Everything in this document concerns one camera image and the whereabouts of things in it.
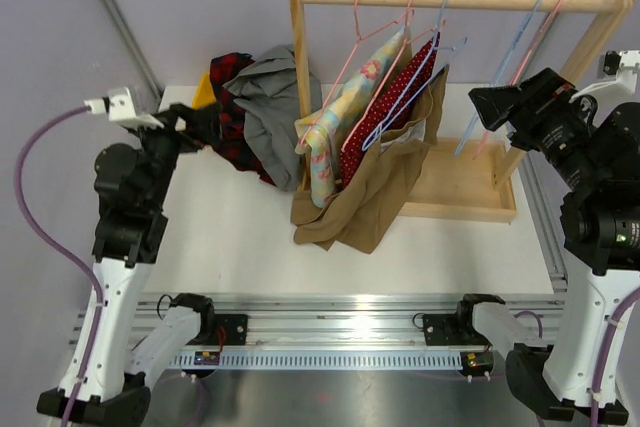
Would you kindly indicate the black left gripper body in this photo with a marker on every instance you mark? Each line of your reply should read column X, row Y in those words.
column 164, row 145

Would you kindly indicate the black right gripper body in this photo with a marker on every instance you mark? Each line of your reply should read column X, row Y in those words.
column 558, row 128

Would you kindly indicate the blue wire hanger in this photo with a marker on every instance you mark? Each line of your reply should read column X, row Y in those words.
column 415, row 86
column 498, row 74

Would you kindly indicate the red black plaid skirt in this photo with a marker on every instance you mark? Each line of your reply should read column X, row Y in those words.
column 230, row 142

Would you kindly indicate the grey skirt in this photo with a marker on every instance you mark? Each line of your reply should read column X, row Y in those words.
column 267, row 91

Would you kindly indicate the red white polka-dot skirt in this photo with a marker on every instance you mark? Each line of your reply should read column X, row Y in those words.
column 351, row 154

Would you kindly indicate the tan brown skirt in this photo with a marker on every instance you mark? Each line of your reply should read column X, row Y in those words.
column 360, row 215

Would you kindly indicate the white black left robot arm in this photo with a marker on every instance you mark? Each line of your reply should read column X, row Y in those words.
column 108, row 382

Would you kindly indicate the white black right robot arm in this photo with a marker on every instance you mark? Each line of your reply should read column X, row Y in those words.
column 600, row 220

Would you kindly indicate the pastel floral skirt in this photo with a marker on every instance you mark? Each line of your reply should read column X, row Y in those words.
column 323, row 133

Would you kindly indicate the yellow plastic tray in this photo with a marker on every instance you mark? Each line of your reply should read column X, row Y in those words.
column 204, row 95

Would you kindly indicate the wooden clothes rack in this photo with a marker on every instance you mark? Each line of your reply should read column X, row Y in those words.
column 474, row 189

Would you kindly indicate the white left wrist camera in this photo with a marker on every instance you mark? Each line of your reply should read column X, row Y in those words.
column 126, row 107

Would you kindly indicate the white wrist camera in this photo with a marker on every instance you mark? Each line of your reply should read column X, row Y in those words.
column 126, row 107
column 617, row 80

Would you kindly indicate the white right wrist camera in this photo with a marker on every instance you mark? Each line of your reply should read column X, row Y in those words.
column 617, row 80

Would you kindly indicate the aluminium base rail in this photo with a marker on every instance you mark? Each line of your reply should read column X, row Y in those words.
column 465, row 333

